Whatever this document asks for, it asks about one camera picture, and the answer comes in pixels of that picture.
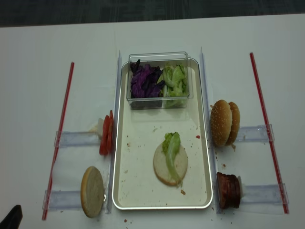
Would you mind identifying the lettuce leaf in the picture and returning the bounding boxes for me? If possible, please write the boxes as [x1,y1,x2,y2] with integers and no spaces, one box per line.
[162,132,182,186]

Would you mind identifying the green lettuce in container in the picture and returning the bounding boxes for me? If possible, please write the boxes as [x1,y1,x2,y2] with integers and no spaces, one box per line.
[157,62,188,108]

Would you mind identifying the rear tomato slice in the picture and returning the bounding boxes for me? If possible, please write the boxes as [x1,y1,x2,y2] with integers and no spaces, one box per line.
[106,110,114,154]

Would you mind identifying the tomato slice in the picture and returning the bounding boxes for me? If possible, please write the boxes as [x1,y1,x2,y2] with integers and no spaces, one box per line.
[106,110,114,154]
[99,115,110,156]

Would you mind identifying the white stopper by tomato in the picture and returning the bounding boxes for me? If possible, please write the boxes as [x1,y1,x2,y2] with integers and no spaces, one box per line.
[97,118,104,139]

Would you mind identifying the front tomato slice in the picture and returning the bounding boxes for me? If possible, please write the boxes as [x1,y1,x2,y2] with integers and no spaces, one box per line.
[99,115,110,156]

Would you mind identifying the stacked meat patties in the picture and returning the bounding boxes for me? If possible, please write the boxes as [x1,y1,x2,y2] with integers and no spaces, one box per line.
[216,172,241,209]

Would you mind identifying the white stopper by patties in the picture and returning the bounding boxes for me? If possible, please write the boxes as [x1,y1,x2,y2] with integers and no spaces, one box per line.
[237,176,244,199]

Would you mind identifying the white metal tray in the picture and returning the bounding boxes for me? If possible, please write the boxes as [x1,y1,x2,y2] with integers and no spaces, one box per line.
[112,59,213,210]

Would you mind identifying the purple cabbage leaves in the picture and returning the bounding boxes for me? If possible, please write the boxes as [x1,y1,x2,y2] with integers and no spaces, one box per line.
[130,59,165,98]

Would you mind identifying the clear plastic salad container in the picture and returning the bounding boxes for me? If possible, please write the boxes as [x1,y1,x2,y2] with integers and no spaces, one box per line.
[126,52,193,109]

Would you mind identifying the bottom bun on tray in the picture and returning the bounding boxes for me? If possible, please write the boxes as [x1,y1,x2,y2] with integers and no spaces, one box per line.
[153,144,188,186]

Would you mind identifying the front sesame bun top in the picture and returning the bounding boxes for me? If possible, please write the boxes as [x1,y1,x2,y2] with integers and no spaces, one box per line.
[210,100,233,146]

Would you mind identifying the sesame bun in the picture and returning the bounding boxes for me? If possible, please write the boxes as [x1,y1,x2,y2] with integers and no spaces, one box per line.
[225,102,240,146]
[210,100,233,146]

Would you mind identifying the rear sesame bun top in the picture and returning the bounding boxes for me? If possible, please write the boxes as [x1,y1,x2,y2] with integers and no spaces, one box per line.
[225,102,240,146]

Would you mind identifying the left upper clear holder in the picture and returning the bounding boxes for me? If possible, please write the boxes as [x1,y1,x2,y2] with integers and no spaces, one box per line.
[54,131,100,147]

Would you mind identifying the clear holder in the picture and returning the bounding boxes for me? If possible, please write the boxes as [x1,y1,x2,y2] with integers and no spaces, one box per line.
[241,184,289,205]
[42,190,82,210]
[54,131,100,147]
[235,125,275,143]

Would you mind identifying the standing bun bottom left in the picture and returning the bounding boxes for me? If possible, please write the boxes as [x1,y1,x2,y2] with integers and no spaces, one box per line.
[81,166,104,218]

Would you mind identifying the left clear acrylic divider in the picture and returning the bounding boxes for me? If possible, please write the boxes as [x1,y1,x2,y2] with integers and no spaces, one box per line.
[105,50,122,214]

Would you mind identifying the left red tape strip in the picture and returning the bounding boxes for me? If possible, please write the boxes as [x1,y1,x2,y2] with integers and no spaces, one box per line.
[41,62,74,221]

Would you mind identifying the red tape strip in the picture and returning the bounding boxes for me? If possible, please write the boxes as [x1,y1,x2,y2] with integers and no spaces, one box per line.
[249,52,289,214]
[41,62,74,221]

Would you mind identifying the right upper clear holder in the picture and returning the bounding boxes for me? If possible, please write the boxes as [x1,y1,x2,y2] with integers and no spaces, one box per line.
[235,125,275,143]

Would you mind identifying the left lower clear holder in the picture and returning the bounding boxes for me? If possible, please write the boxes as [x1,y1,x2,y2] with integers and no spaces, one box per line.
[42,190,82,210]

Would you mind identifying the right lower clear holder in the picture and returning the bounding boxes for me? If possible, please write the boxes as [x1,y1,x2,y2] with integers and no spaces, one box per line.
[241,184,289,205]

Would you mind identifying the right red tape strip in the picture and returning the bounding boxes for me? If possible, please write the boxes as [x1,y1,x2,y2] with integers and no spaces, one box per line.
[249,52,289,214]

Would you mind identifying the black object bottom left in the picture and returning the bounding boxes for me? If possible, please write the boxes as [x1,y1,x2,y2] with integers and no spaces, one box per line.
[0,205,23,229]

